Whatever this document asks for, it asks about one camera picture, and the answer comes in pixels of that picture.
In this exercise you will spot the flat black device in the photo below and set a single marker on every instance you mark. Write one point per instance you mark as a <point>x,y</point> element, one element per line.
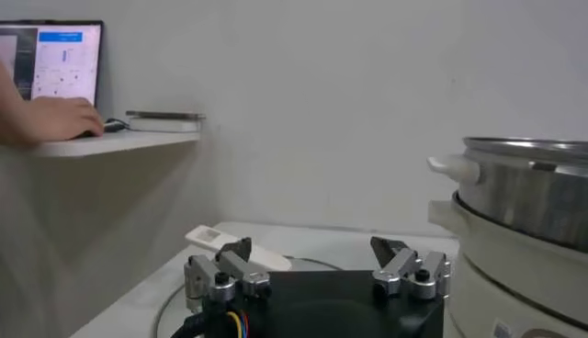
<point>165,115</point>

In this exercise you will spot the white electric cooker base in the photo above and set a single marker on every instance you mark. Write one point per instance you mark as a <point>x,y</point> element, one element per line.
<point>505,275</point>

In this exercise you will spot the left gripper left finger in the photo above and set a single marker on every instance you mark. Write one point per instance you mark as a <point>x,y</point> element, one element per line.
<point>229,271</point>

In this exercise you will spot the black laptop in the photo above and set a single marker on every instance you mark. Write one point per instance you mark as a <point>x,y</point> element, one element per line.
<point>64,64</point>

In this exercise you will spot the flat white box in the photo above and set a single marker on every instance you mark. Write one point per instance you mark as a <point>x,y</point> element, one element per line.
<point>161,125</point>

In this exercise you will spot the stainless steel steamer basket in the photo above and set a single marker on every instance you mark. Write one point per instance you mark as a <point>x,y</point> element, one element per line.
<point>528,202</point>

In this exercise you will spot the person's bare hand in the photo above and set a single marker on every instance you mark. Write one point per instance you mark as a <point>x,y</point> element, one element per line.
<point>64,119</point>

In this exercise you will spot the person's bare forearm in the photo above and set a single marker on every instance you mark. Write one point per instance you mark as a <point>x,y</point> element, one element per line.
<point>11,115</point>

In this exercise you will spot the white side desk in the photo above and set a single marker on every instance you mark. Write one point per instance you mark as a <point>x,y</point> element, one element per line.
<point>115,143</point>

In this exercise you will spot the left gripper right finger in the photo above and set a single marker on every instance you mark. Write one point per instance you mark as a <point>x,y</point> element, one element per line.
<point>404,266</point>

